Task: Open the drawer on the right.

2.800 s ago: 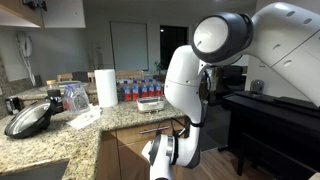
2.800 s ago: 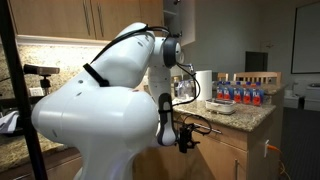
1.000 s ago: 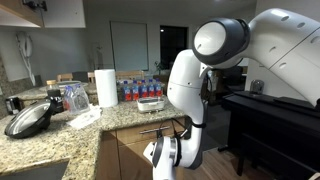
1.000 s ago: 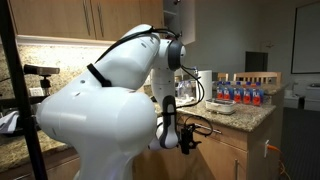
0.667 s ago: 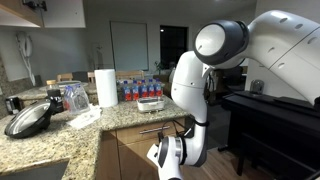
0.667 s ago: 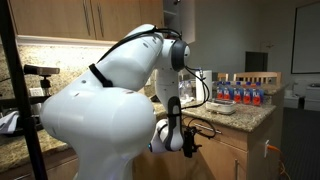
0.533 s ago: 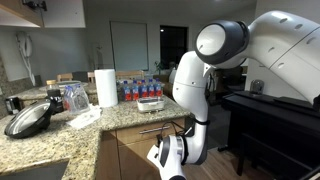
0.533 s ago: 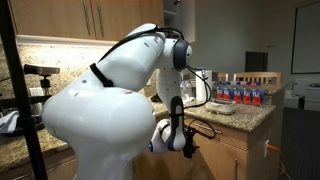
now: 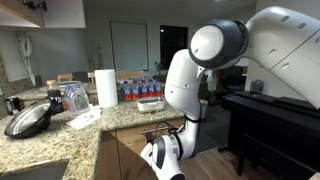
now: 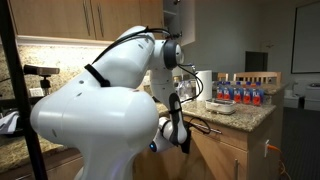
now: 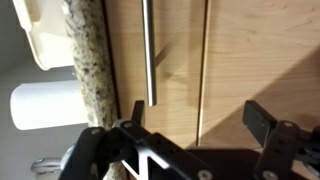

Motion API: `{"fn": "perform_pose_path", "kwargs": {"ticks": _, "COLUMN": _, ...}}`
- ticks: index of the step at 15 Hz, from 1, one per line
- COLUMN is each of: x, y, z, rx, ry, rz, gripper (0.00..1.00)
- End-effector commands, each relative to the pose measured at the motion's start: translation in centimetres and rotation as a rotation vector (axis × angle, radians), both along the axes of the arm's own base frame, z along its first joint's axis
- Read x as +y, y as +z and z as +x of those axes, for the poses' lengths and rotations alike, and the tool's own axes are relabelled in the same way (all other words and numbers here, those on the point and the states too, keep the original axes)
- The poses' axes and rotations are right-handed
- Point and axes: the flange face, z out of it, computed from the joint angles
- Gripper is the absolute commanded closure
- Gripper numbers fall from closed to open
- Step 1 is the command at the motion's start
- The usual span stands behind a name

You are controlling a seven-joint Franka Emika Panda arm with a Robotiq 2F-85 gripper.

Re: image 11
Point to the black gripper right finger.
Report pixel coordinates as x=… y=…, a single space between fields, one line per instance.
x=283 y=150

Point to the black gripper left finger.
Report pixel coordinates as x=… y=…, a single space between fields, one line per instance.
x=133 y=150

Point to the white paper towel roll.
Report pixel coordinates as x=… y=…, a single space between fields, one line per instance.
x=46 y=105

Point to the white plastic lidded container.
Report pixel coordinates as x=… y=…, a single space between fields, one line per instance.
x=50 y=40

